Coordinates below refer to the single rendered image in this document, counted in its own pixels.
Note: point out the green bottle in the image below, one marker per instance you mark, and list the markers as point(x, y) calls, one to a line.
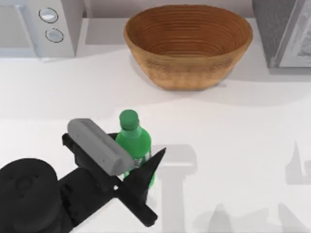
point(134, 140)

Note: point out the pale microwave oven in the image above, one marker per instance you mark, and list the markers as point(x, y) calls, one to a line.
point(69, 29)

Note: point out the brown woven basket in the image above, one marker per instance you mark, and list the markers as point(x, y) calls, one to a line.
point(187, 46)

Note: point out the round microwave knob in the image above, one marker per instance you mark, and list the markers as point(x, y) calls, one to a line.
point(48, 15)
point(54, 35)

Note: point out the grey cabinet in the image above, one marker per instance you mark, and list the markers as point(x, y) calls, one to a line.
point(269, 29)

